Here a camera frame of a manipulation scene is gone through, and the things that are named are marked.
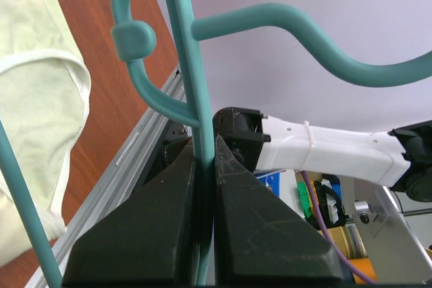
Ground teal hanger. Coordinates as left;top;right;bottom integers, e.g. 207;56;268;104
1;0;431;287

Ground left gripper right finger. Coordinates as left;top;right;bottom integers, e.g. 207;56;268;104
214;136;344;285

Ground aluminium rail frame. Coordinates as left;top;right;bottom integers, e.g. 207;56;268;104
52;108;168;274

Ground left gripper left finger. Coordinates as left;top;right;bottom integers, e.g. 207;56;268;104
62;140;196;287

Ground pale green underwear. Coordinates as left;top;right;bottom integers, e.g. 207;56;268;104
0;0;92;264

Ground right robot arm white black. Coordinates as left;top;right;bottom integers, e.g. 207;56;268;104
213;107;431;202

